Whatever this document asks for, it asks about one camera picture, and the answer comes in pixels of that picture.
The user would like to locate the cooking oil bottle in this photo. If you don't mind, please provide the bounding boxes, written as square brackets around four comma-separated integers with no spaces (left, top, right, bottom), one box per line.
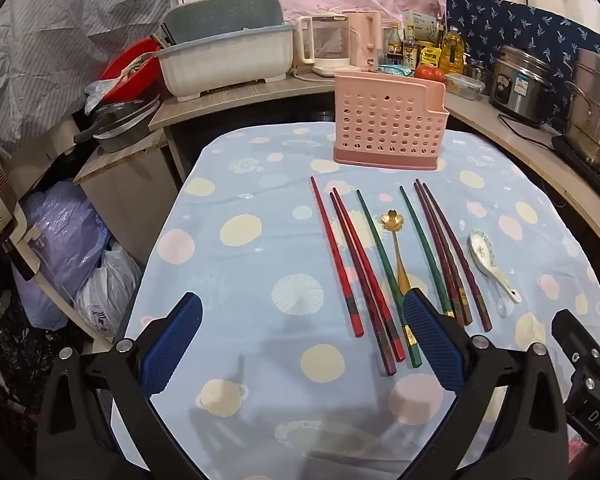
[439,25,466,76]

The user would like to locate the white appliance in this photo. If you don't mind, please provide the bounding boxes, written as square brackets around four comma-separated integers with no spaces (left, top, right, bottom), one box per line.
[0,142,43,281]

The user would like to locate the pink perforated utensil holder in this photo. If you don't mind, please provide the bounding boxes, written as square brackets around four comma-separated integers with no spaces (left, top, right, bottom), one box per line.
[333,72,450,171]

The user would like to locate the glass kettle white handle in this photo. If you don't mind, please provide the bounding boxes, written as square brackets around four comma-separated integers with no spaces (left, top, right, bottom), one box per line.
[294,14,353,78]

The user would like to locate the grey striped sheet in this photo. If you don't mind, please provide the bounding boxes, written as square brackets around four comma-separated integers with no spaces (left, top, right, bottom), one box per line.
[0,0,176,161]

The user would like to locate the green chopstick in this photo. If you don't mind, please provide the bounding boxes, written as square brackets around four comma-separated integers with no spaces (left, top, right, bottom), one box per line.
[399,186,456,318]
[356,189,423,367]

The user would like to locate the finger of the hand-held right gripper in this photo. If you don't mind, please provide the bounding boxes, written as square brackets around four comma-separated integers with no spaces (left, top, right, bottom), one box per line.
[551,309,600,376]

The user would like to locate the white green carton box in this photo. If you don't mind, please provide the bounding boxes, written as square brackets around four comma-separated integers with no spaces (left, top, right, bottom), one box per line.
[401,9,447,41]

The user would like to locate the black induction cooker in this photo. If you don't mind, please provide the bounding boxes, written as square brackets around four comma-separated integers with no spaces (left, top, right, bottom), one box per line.
[550,132,600,186]

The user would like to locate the purple plastic bag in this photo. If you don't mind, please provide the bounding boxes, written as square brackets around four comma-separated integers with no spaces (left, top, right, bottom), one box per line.
[12,180,111,331]

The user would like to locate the red plastic basin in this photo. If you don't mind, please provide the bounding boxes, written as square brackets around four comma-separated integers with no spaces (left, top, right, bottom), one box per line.
[97,39,163,103]

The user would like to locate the red tomato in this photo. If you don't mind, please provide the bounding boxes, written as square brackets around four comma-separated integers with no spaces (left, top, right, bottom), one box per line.
[414,62,447,82]

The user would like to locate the navy printed cloth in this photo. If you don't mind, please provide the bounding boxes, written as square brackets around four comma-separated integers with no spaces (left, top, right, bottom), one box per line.
[446,0,600,121]

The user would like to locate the glass food container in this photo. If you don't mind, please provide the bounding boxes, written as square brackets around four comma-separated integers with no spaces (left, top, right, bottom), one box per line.
[445,73,485,101]

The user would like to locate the wooden cabinet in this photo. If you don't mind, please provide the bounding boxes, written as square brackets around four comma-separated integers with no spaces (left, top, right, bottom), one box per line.
[72,132,191,281]

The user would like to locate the blue spotted tablecloth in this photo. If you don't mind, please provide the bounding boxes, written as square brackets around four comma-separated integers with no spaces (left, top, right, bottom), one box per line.
[111,121,600,480]

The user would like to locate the black frying pan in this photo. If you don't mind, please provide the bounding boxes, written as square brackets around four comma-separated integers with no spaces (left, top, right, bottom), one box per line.
[72,97,161,153]

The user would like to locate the stainless steamer pot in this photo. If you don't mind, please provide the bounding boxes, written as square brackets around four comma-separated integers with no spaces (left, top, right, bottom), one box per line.
[562,47,600,176]

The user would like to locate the curved wooden counter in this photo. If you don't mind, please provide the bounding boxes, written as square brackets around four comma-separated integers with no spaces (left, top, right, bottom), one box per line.
[147,65,600,241]

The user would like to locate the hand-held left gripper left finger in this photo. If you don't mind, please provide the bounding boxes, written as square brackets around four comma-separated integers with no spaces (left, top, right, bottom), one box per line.
[35,292,206,480]

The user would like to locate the white ceramic spoon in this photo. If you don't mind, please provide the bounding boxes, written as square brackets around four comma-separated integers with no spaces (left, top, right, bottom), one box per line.
[467,228,523,305]

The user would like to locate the maroon chopsticks group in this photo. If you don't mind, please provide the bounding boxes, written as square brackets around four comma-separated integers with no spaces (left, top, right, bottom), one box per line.
[422,183,494,333]

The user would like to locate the clear plastic bag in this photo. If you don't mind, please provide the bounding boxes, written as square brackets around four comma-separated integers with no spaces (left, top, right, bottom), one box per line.
[84,77,118,113]

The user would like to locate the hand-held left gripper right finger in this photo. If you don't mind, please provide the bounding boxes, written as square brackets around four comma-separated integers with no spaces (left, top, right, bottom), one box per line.
[399,289,577,480]

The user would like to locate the white plastic bag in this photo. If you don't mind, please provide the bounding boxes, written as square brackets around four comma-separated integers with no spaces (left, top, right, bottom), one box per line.
[72,242,143,338]

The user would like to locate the black power cable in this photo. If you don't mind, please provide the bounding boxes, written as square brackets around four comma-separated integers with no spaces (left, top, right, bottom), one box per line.
[497,114,563,136]

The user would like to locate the pink patterned cloth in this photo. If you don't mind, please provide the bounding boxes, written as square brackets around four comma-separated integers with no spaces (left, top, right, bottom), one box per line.
[565,435,600,480]

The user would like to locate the dark red chopstick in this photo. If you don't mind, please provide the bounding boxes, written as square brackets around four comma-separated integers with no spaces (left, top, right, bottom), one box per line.
[330,192,397,376]
[416,178,474,325]
[413,182,466,326]

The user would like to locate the gold flower spoon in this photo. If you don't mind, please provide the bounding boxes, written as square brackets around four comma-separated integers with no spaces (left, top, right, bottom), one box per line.
[380,209,413,297]

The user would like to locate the small steel pot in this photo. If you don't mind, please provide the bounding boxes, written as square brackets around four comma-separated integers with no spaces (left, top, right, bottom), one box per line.
[464,60,492,83]

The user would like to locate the steel rice cooker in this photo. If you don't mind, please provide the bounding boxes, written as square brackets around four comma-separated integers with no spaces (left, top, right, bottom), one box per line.
[490,45,571,128]

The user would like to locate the white dish rack with lid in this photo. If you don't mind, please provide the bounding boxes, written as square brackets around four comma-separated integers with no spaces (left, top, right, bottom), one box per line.
[157,0,297,102]

